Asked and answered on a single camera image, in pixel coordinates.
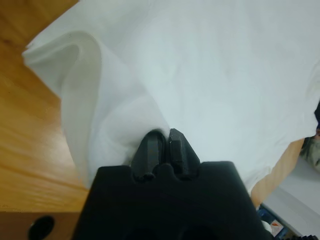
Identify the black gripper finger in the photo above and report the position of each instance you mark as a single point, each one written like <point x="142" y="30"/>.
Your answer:
<point x="148" y="155"/>
<point x="182" y="155"/>

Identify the white T-shirt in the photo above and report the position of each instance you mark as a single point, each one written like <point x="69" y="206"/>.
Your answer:
<point x="200" y="75"/>

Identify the small white orange box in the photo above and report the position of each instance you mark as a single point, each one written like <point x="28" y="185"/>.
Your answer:
<point x="276" y="228"/>

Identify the bystander person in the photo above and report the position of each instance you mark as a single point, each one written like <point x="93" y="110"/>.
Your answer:
<point x="312" y="155"/>

